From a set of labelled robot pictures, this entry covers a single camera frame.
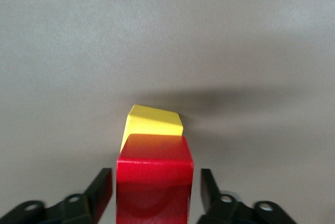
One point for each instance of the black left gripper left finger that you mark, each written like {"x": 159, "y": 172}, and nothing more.
{"x": 78, "y": 208}

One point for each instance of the brown paper table cover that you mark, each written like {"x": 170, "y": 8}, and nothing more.
{"x": 167, "y": 38}

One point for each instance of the red cube block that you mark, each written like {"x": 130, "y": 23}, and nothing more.
{"x": 154, "y": 177}

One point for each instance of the yellow cube block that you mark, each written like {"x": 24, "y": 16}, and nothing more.
{"x": 151, "y": 122}

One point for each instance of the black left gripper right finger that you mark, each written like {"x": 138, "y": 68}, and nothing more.
{"x": 230, "y": 212}

